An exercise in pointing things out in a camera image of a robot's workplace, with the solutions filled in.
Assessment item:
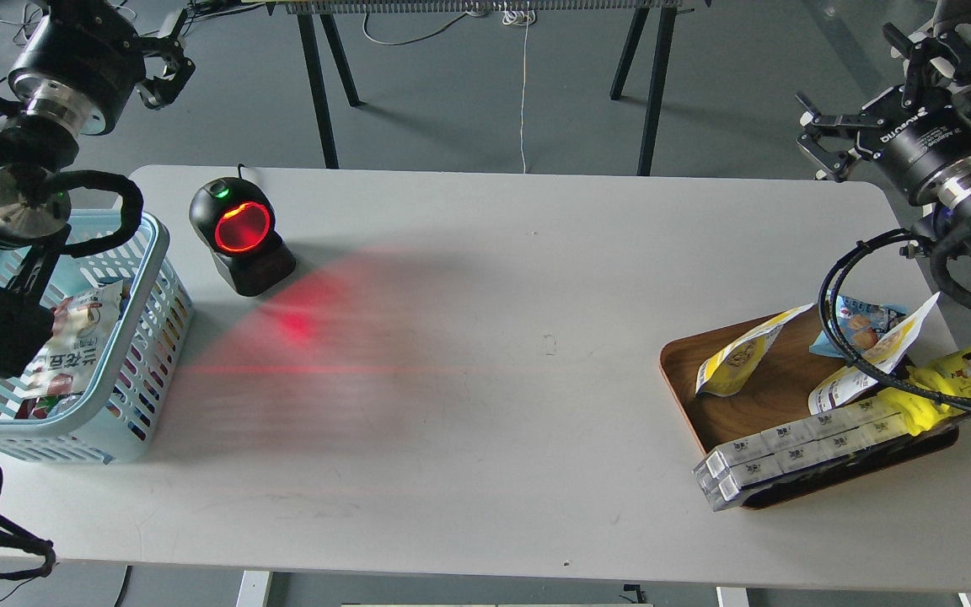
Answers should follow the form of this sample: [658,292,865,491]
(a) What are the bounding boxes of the black table legs left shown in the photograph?
[295,12,363,169]

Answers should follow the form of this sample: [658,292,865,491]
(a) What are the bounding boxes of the black table legs right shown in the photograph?
[609,1,679,176]

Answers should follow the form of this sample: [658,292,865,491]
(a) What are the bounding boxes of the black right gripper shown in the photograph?
[796,22,971,208]

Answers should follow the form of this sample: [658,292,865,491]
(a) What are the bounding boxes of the light blue plastic basket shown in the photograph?
[0,212,194,464]

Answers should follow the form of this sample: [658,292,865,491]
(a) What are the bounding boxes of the white snack bag in basket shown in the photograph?
[15,279,132,420]

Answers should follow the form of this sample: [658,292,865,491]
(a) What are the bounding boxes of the black barcode scanner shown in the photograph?
[189,163,297,297]

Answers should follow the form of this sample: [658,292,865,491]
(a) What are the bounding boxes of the black table legs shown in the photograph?
[609,1,679,176]
[295,12,363,169]

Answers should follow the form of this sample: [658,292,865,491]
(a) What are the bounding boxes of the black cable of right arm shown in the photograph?
[818,228,971,424]

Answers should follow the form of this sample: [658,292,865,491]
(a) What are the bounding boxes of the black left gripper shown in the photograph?
[8,1,196,136]

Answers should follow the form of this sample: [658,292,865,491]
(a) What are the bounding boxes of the blue snack bag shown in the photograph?
[833,295,909,352]

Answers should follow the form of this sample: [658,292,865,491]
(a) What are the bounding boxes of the long silver snack box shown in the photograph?
[691,397,909,511]

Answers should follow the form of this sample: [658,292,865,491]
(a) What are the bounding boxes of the bright yellow snack pack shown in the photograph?
[876,346,971,437]

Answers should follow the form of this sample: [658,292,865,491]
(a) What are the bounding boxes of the wooden tray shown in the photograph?
[659,309,960,511]

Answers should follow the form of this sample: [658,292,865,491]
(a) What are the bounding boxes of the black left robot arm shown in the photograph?
[0,1,194,464]

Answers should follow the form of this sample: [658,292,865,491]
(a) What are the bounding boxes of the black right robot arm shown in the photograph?
[795,24,971,412]

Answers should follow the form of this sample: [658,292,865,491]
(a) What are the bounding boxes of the white hanging cable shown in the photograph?
[499,7,539,175]

